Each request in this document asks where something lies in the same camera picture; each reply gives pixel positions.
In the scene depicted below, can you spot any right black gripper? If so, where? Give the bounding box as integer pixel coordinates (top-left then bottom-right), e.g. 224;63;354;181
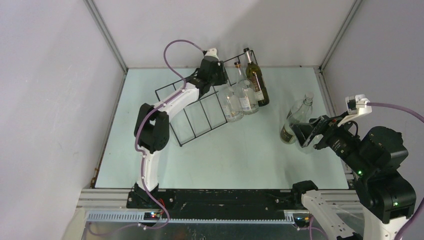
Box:
288;107;372;173

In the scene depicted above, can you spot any tall clear bottle black label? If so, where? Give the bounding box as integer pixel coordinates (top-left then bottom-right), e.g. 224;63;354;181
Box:
280;99;313;144

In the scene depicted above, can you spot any clear bottle dark label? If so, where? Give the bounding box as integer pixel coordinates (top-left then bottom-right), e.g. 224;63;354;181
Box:
300;92;315;111

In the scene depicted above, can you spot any clear bottle black cork stopper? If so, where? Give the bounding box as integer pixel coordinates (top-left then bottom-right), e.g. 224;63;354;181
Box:
218;83;244;123

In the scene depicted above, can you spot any clear bottle silver cap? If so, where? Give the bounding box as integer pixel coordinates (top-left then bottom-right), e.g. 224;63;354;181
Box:
296;143;316;154

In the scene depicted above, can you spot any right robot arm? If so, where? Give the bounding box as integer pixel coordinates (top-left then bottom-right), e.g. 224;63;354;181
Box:
289;113;417;240

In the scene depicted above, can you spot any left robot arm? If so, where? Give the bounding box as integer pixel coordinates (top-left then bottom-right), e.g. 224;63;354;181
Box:
126;56;228;209

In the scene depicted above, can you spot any dark green wine bottle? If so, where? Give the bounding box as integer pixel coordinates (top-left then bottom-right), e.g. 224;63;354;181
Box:
243;47;270;107

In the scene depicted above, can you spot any clear bottle brown stopper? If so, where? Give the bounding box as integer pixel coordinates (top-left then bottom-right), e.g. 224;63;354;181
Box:
234;61;259;115

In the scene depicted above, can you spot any small circuit board right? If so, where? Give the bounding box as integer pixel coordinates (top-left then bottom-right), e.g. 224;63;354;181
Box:
294;216;311;224

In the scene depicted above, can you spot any small circuit board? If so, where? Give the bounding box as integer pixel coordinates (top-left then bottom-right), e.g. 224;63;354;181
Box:
143;212;162;221
294;216;311;224

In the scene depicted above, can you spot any small circuit board left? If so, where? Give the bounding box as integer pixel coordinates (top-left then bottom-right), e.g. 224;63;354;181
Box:
143;212;162;221

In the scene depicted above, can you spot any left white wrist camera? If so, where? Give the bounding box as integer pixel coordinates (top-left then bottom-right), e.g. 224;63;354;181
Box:
203;48;219;62

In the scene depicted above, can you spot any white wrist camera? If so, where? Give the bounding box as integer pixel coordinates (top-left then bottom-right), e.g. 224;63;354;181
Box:
203;48;219;62
337;94;372;127

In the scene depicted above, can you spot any black wire wine rack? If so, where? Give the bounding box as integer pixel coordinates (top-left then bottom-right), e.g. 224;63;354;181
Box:
154;55;240;147

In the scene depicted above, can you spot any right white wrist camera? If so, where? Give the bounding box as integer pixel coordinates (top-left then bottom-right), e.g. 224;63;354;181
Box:
337;94;372;127

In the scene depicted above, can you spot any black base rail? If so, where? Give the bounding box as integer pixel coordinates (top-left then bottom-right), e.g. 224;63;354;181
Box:
127;188;311;222

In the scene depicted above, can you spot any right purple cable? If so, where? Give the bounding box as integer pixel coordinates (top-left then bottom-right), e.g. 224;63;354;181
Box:
364;102;424;240

